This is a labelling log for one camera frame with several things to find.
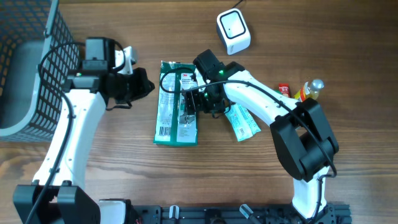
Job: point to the red stick sachet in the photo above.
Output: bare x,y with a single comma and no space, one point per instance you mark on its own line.
284,89

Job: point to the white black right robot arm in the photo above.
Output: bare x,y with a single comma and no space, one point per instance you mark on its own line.
302,136

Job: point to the green white gloves packet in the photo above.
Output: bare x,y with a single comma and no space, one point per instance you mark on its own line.
174,126

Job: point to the yellow oil bottle silver cap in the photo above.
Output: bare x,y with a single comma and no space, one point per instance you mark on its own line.
310,90

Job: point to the white barcode scanner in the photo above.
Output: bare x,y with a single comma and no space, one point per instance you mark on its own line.
233,31

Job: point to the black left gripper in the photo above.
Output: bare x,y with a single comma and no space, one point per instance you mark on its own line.
140,84

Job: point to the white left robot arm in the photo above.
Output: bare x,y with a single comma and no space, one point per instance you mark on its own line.
56,194

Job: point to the grey plastic mesh basket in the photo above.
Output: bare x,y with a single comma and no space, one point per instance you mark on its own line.
36,54

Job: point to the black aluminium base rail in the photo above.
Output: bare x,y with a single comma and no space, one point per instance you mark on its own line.
285,213

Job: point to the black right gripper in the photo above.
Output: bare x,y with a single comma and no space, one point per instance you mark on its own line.
193,103

